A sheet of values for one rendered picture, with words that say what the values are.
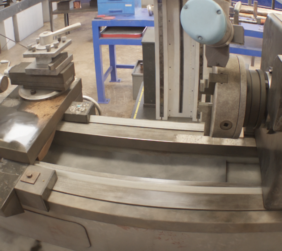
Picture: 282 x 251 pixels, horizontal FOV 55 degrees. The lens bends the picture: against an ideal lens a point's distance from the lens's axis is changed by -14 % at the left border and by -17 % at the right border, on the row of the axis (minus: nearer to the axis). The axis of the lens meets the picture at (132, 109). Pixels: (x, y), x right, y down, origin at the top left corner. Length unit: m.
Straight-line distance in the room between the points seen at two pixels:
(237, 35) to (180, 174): 0.62
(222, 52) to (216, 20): 0.18
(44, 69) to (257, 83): 0.82
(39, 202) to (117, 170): 0.39
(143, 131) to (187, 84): 0.96
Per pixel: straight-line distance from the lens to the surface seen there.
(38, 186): 0.95
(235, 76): 0.81
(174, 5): 1.92
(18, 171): 1.03
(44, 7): 7.02
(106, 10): 2.92
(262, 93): 0.85
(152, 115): 2.25
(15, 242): 1.43
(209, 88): 0.84
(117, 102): 3.07
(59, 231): 1.14
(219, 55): 0.73
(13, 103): 1.33
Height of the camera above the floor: 1.52
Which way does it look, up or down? 31 degrees down
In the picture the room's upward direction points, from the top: 3 degrees counter-clockwise
